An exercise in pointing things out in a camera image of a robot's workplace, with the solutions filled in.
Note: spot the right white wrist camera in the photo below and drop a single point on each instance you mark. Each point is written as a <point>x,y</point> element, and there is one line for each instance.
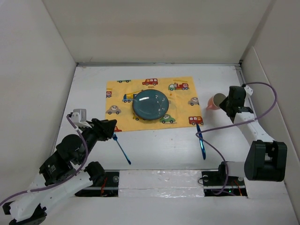
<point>248,90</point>

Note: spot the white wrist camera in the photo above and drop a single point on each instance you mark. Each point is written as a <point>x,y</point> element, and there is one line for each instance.
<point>79,118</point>
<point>248,90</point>

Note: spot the teal ceramic plate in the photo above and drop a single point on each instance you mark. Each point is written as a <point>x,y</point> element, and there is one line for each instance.
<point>150,104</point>

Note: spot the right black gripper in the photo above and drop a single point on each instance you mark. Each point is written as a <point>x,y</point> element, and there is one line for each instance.
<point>222,104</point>

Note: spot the blue metal fork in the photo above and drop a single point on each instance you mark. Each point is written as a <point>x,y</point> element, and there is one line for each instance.
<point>115,138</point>

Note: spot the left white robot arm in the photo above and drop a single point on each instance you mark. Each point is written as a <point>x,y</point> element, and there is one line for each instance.
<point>31,207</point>

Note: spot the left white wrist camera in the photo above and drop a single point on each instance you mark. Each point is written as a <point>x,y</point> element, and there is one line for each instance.
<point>79,118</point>

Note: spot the blue metal knife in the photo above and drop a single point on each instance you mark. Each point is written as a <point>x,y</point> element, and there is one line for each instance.
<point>201,142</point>

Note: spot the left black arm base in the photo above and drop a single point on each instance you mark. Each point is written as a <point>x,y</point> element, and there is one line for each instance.
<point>105,183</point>

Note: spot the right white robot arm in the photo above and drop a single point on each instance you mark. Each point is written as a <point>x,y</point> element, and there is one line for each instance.
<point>266,159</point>

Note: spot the yellow car print cloth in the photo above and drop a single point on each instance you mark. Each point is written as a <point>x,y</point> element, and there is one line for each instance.
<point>183,111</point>

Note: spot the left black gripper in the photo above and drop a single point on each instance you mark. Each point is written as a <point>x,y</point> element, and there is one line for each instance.
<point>104,128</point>

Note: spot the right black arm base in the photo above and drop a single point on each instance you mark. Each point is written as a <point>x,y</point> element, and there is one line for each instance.
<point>215,184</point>

